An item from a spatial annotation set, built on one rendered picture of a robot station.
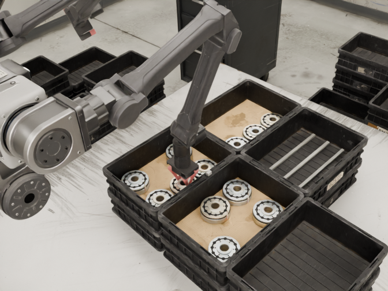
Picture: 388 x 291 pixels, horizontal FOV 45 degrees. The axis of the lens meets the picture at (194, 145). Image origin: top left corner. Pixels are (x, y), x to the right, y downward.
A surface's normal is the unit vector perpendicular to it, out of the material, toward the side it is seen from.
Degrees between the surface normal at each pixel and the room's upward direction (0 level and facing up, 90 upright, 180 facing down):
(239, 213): 0
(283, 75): 0
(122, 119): 104
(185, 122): 78
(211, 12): 22
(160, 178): 0
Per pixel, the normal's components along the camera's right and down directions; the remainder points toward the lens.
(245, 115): -0.04, -0.76
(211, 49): -0.62, 0.36
